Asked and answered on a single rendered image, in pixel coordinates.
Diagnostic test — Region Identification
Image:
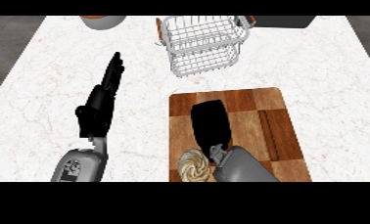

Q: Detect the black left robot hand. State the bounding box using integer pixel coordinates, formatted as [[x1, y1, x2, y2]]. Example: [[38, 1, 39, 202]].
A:
[[73, 51, 125, 139]]

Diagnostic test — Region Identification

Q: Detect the grey bowl with orange inside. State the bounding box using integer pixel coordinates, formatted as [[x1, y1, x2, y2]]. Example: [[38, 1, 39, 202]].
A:
[[79, 16, 127, 31]]

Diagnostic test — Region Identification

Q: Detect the beige swirled round cupcake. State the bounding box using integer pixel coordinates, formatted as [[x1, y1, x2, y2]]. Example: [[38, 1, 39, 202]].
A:
[[177, 148, 211, 183]]

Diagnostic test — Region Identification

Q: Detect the white wire tiered basket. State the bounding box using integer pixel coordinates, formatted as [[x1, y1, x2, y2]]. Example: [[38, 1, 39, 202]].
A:
[[153, 16, 257, 78]]

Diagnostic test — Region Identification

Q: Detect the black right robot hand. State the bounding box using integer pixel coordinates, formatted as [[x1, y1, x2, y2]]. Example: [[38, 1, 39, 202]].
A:
[[189, 99, 232, 157]]

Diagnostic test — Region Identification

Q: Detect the dark grey appliance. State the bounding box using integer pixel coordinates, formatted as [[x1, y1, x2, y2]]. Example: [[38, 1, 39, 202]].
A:
[[250, 16, 318, 29]]

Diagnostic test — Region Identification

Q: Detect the brown checkered wooden cutting board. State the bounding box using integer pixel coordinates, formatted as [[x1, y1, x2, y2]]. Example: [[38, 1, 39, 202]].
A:
[[167, 86, 313, 183]]

